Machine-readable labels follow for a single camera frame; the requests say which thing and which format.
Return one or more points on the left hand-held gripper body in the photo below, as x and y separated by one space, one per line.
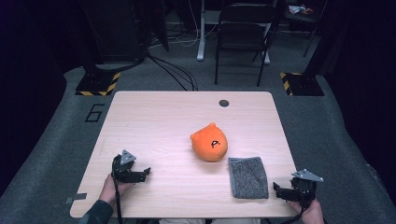
123 169

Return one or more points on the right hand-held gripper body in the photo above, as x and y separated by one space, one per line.
303 189

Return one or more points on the grey fluffy cloth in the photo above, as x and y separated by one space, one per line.
248 178

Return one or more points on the orange plush toy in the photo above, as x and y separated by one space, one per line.
208 144

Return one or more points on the person's right hand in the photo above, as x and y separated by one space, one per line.
309 214

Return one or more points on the person's left hand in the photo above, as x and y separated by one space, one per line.
109 191

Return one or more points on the grey tape strip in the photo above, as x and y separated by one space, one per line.
76 197

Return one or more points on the black yellow-striped stand base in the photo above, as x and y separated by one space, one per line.
303 84
98 84

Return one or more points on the dark round table grommet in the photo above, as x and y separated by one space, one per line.
223 103

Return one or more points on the dark cabinet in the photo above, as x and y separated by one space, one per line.
113 31

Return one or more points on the white desk leg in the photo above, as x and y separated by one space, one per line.
201 37
266 46

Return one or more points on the black folding chair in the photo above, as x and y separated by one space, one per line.
244 28

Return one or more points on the small orange and white clutter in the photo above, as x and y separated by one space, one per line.
299 9

